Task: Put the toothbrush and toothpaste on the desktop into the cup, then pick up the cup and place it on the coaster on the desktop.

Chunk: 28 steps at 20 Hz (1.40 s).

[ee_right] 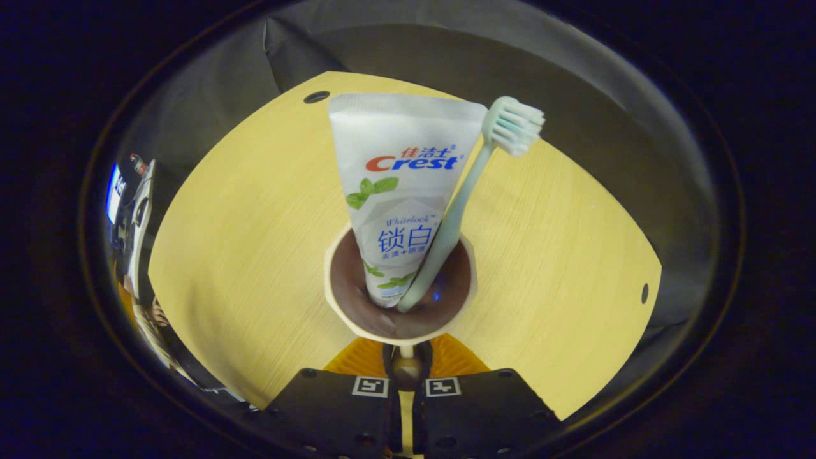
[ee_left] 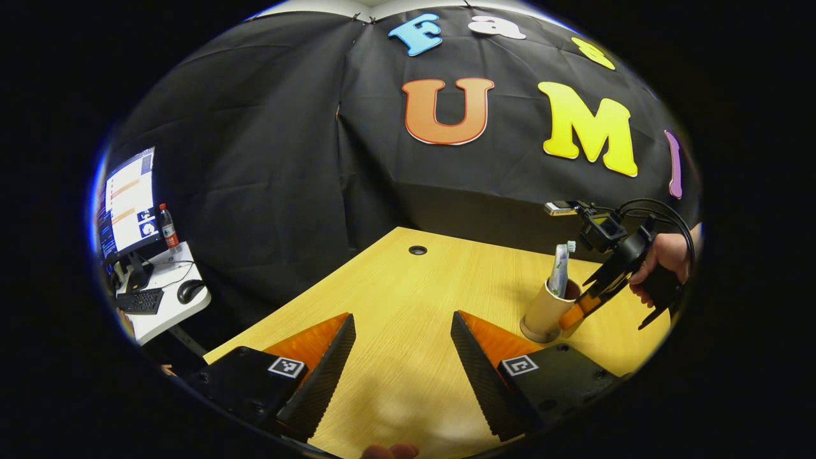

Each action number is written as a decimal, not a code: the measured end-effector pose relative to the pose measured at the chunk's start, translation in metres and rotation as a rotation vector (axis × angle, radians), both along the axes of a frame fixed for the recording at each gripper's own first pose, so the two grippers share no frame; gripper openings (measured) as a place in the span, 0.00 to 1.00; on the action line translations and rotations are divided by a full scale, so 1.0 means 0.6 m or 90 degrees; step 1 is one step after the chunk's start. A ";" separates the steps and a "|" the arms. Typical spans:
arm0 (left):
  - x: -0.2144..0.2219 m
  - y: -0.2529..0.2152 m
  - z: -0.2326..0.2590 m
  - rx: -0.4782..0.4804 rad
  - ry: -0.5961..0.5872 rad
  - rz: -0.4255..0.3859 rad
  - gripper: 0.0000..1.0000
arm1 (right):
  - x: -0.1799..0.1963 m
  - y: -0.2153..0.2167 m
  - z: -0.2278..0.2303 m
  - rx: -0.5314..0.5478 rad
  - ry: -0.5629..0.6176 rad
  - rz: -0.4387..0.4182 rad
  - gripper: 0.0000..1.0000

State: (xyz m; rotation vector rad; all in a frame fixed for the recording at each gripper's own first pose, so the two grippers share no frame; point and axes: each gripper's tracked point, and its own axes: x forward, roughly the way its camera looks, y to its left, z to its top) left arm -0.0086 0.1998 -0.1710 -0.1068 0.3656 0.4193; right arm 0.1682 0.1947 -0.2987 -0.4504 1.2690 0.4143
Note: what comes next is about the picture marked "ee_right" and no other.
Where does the beige cup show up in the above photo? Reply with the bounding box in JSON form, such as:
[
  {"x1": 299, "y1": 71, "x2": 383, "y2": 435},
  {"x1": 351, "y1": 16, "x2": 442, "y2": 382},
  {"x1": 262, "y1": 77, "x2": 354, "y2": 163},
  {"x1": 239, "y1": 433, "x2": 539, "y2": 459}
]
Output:
[{"x1": 323, "y1": 223, "x2": 478, "y2": 386}]

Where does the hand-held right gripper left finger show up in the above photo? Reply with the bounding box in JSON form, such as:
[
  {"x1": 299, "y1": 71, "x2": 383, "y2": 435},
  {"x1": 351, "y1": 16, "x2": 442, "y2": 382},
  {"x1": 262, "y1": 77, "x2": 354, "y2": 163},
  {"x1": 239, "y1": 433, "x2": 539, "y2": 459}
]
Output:
[{"x1": 265, "y1": 337, "x2": 404, "y2": 458}]

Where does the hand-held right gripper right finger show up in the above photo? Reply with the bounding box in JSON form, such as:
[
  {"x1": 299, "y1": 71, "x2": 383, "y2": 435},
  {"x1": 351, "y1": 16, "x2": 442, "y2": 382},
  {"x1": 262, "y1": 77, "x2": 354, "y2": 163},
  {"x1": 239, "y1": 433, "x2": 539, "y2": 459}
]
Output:
[{"x1": 411, "y1": 333, "x2": 563, "y2": 458}]

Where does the pale green toothbrush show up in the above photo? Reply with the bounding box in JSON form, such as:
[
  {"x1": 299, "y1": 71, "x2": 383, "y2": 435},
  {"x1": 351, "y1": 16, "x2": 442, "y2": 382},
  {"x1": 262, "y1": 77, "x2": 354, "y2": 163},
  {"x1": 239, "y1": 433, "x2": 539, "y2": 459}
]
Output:
[{"x1": 397, "y1": 96, "x2": 546, "y2": 313}]

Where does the black backdrop cloth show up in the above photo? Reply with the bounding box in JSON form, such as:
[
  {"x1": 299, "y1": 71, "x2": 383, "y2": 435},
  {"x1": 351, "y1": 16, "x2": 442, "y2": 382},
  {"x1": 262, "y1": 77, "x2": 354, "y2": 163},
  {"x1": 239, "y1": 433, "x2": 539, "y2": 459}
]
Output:
[{"x1": 118, "y1": 0, "x2": 721, "y2": 358}]

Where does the white toothpaste tube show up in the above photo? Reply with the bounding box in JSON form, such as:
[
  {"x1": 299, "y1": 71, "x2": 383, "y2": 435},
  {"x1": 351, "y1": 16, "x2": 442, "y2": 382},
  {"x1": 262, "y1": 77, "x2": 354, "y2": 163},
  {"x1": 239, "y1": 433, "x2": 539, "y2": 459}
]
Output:
[{"x1": 328, "y1": 93, "x2": 488, "y2": 308}]

